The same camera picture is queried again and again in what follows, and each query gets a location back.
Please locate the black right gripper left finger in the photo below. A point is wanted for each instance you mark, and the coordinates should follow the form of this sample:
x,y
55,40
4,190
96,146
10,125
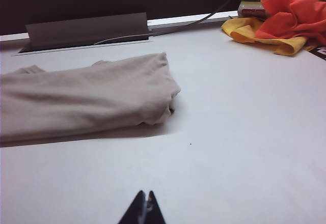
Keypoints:
x,y
135,208

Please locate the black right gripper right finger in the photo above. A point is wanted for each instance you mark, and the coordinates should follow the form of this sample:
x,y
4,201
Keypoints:
x,y
155,211

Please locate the beige T-shirt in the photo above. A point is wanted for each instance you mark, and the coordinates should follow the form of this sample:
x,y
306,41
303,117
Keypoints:
x,y
89,96

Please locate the yellow cloth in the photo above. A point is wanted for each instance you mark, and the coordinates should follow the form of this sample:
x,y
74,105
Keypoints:
x,y
267,38

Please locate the dark printed packet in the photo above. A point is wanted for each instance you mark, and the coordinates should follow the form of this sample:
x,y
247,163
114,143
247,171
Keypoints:
x,y
318,52

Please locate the orange cloth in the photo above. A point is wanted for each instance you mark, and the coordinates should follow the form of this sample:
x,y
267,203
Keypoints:
x,y
293,12

